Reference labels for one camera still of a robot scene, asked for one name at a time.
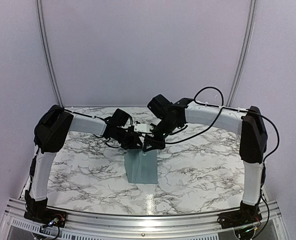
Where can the blue-grey envelope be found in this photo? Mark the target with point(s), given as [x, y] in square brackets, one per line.
[141, 167]

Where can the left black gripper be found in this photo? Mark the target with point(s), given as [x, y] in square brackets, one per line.
[132, 145]

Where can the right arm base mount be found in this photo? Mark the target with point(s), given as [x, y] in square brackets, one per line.
[237, 218]

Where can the right aluminium corner post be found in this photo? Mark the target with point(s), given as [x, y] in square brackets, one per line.
[243, 52]

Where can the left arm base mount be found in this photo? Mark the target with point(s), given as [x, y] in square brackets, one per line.
[46, 216]

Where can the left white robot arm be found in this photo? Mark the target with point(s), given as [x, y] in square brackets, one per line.
[49, 137]

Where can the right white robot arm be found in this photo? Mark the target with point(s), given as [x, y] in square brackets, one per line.
[247, 124]

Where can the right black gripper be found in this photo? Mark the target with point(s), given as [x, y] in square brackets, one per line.
[156, 145]

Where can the aluminium front rail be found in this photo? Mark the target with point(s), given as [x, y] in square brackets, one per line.
[79, 225]

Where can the left aluminium corner post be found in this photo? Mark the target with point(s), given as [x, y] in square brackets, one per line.
[47, 53]

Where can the aluminium corner post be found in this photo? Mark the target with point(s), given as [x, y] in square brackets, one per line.
[47, 53]
[243, 52]

